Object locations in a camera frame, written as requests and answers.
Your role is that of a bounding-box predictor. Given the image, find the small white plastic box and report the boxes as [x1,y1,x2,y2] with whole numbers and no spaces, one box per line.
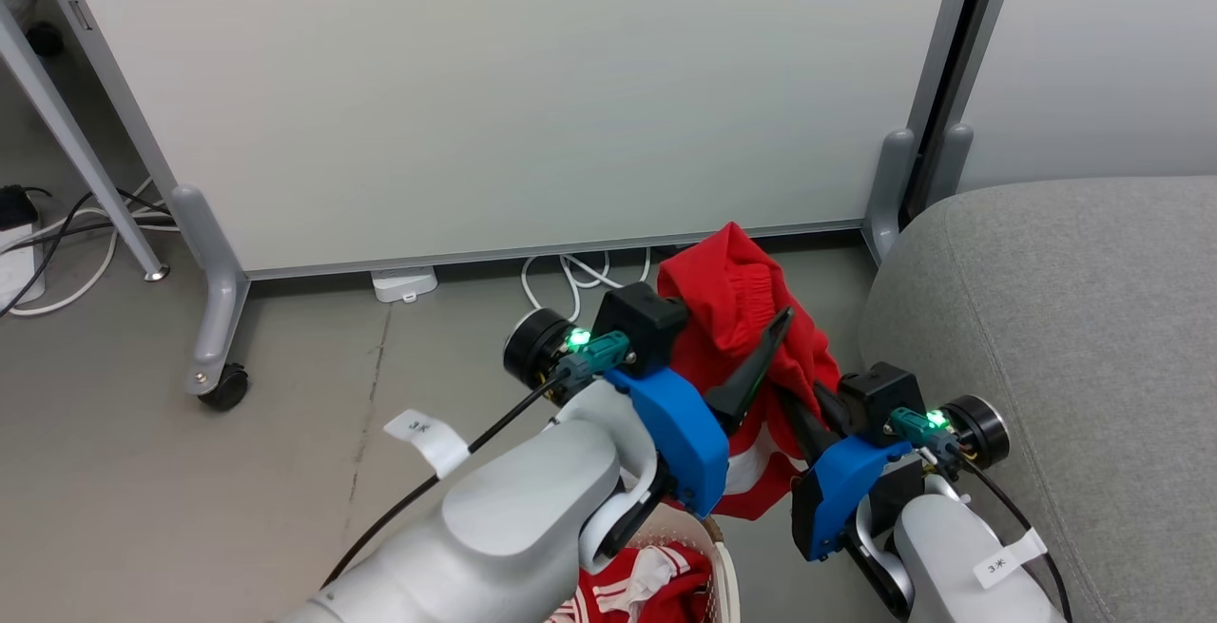
[371,266,438,303]

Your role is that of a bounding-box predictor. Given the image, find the wide white partition board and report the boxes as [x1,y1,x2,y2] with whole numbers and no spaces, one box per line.
[24,0,988,398]

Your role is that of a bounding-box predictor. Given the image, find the red shorts with waistband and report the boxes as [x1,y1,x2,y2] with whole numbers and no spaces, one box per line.
[656,222,842,521]

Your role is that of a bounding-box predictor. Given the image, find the white basket with brown rim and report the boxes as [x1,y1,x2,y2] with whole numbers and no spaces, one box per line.
[651,504,741,623]

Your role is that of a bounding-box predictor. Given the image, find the white coiled cable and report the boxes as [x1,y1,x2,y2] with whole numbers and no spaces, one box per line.
[520,247,653,322]

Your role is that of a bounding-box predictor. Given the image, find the white floor cable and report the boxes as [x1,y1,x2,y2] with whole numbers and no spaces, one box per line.
[10,176,182,318]

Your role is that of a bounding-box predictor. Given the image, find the narrow white partition board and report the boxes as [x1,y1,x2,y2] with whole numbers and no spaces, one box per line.
[901,0,1217,224]

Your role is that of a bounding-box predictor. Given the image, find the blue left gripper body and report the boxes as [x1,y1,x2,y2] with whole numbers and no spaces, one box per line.
[503,307,730,519]

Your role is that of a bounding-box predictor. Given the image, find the grey metal table leg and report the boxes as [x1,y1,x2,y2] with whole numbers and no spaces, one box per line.
[0,0,172,282]

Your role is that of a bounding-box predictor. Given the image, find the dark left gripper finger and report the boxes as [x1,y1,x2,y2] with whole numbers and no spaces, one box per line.
[705,307,794,432]

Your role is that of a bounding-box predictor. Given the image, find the white cable label tag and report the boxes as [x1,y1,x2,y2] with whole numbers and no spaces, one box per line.
[383,409,470,478]
[973,528,1049,590]

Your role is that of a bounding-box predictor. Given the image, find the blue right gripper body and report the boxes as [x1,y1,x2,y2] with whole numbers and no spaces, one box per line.
[792,395,1011,562]

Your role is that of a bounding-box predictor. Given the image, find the black caster wheel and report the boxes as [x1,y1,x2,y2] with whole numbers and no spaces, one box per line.
[198,363,250,412]

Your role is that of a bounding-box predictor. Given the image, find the black plug adapter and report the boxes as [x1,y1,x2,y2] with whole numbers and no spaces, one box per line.
[0,184,41,230]

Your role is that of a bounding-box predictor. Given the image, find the black floor cable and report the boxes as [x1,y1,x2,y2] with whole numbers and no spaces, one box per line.
[0,187,177,320]

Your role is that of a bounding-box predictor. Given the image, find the red white striped jersey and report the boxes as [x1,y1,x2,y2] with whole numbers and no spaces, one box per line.
[547,540,716,623]

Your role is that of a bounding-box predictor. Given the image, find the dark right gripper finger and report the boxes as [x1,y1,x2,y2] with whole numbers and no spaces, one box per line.
[780,391,840,462]
[815,382,852,429]

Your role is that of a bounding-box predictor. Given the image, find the white power strip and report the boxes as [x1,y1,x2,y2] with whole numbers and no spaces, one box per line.
[0,219,47,310]

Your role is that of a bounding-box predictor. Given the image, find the grey fabric sofa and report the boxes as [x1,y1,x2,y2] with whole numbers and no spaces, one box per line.
[859,176,1217,623]

